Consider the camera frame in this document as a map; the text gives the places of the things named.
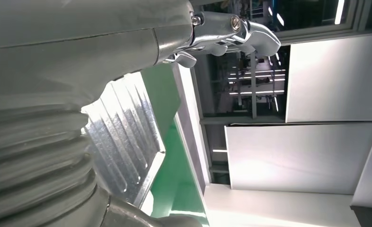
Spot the white electronic scale steel tray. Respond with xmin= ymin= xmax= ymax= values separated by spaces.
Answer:
xmin=80 ymin=71 xmax=167 ymax=209

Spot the green conveyor belt aluminium frame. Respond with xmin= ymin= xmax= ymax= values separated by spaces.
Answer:
xmin=150 ymin=62 xmax=213 ymax=227

